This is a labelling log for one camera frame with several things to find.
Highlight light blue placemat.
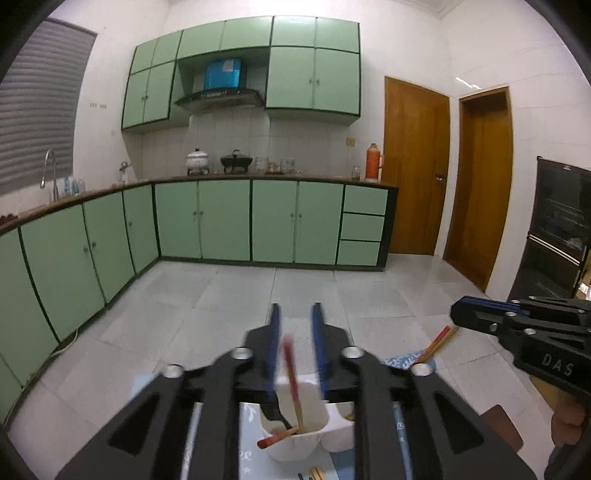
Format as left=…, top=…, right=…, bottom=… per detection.
left=133, top=373, right=279, bottom=480

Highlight left wooden door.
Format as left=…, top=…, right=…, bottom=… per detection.
left=383, top=77, right=451, bottom=256

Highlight green kitchen cabinets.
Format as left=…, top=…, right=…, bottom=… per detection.
left=1, top=177, right=398, bottom=417
left=121, top=16, right=362, bottom=132

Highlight blue box above hood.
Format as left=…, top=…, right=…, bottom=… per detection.
left=204, top=58, right=243, bottom=90

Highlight black range hood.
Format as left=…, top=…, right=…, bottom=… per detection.
left=174, top=88, right=263, bottom=114

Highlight red patterned chopstick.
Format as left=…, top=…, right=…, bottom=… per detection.
left=415, top=325, right=458, bottom=364

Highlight right hand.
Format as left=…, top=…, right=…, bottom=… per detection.
left=551, top=396, right=586, bottom=447

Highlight right wooden door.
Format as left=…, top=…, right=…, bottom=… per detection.
left=444, top=86, right=514, bottom=291

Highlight grey window blind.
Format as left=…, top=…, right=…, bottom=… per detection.
left=1, top=20, right=96, bottom=194

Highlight chrome sink faucet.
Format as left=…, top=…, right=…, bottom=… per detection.
left=39, top=148, right=60, bottom=202

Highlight green lower kitchen cabinets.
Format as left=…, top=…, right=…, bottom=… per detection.
left=1, top=177, right=398, bottom=417

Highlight black glass cabinet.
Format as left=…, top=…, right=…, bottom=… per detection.
left=508, top=156, right=590, bottom=300

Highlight black plastic spoon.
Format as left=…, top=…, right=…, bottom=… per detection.
left=260, top=401, right=293, bottom=430

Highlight white cooking pot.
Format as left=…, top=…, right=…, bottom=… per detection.
left=185, top=149, right=211, bottom=176

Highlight plain wooden chopstick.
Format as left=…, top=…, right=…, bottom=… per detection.
left=311, top=467, right=324, bottom=480

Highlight white double utensil holder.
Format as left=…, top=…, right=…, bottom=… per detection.
left=263, top=374, right=355, bottom=462

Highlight orange thermos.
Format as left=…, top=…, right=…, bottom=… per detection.
left=365, top=143, right=383, bottom=182

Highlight wooden door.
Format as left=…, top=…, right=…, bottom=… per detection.
left=444, top=86, right=514, bottom=291
left=383, top=77, right=451, bottom=256

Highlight glass jar on counter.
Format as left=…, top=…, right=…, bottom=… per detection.
left=351, top=166, right=361, bottom=181

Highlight black wok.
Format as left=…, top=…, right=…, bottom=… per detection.
left=221, top=149, right=253, bottom=174

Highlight brown wooden stool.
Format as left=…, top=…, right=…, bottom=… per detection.
left=480, top=404, right=524, bottom=452

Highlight red wooden chopstick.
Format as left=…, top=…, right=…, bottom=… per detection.
left=281, top=336, right=305, bottom=433

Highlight green upper kitchen cabinets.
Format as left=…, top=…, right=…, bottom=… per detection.
left=121, top=16, right=362, bottom=132

